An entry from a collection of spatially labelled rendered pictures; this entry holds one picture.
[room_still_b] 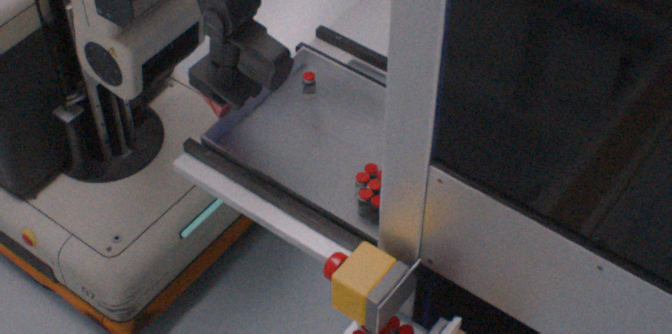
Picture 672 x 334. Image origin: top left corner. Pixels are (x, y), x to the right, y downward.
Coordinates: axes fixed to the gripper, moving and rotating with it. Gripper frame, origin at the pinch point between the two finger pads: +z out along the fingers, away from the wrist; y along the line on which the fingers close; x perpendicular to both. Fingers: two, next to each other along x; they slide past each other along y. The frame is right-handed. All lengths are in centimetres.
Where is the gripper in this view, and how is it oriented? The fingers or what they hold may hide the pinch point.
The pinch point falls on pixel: (222, 113)
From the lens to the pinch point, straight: 161.9
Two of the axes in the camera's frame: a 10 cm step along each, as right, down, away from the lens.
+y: 7.9, 5.5, -2.7
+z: -1.4, 5.9, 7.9
